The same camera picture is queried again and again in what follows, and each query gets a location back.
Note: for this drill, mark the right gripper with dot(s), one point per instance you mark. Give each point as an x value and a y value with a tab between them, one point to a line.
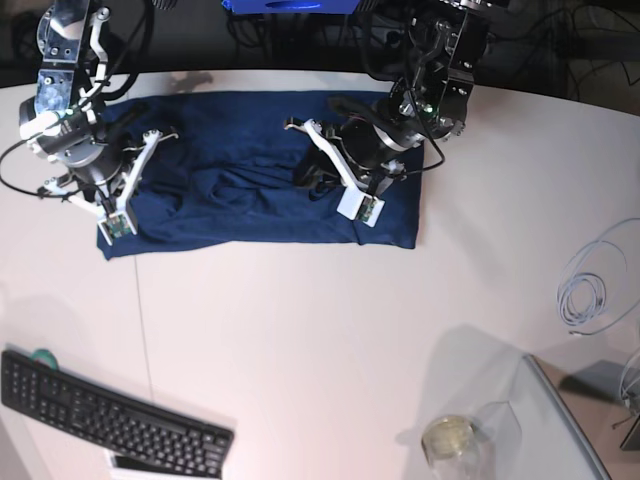
104	167

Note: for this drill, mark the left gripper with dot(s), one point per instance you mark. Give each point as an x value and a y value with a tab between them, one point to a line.
352	156

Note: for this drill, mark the blue t-shirt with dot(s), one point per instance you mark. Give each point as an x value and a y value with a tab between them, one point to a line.
228	176

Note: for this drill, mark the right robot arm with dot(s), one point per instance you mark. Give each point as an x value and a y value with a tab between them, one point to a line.
76	69

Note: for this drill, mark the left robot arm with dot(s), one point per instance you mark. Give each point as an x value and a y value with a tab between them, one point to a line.
396	138

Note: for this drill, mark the blue box at top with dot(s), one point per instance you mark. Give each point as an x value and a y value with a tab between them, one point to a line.
246	7

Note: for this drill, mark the green tape roll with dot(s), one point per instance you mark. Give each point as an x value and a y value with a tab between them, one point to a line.
45	357

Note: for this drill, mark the black keyboard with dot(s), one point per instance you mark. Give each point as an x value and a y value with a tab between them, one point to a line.
165	441

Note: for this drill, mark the clear glass jar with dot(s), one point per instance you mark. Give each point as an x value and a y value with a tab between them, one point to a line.
483	445

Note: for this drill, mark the grey metal stand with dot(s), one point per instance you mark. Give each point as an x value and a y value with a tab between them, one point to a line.
605	402

